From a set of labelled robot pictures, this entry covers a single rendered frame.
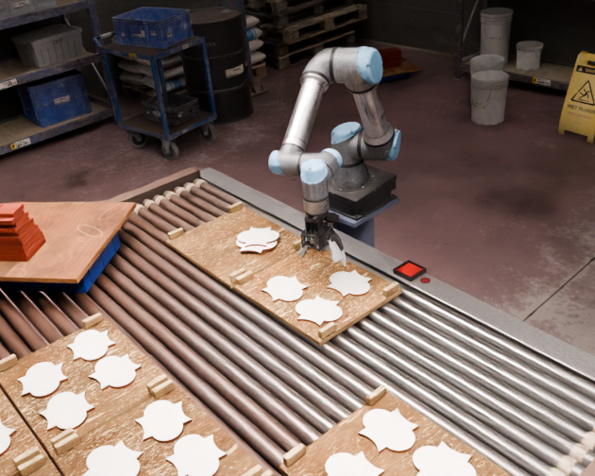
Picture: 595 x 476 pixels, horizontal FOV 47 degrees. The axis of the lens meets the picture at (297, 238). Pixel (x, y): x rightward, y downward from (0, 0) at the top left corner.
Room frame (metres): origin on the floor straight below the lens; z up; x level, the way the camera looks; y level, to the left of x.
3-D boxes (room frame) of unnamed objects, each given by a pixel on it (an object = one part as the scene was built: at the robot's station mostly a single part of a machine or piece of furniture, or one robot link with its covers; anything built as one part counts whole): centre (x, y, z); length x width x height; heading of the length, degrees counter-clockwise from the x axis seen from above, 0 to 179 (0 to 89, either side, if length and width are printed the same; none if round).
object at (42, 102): (5.99, 2.04, 0.32); 0.50 x 0.41 x 0.37; 127
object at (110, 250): (2.06, 0.82, 0.97); 0.31 x 0.31 x 0.10; 77
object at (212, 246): (2.10, 0.22, 0.93); 0.41 x 0.35 x 0.02; 37
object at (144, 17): (5.41, 0.95, 0.96); 0.50 x 0.38 x 0.21; 56
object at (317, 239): (1.80, -0.06, 1.13); 0.09 x 0.08 x 0.12; 151
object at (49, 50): (6.00, 1.96, 0.76); 0.50 x 0.36 x 0.24; 137
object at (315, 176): (1.80, -0.07, 1.29); 0.09 x 0.08 x 0.11; 155
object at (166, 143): (5.42, 1.01, 0.46); 0.79 x 0.62 x 0.91; 41
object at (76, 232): (2.09, 0.88, 1.03); 0.50 x 0.50 x 0.02; 77
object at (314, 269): (1.77, -0.04, 0.93); 0.41 x 0.35 x 0.02; 38
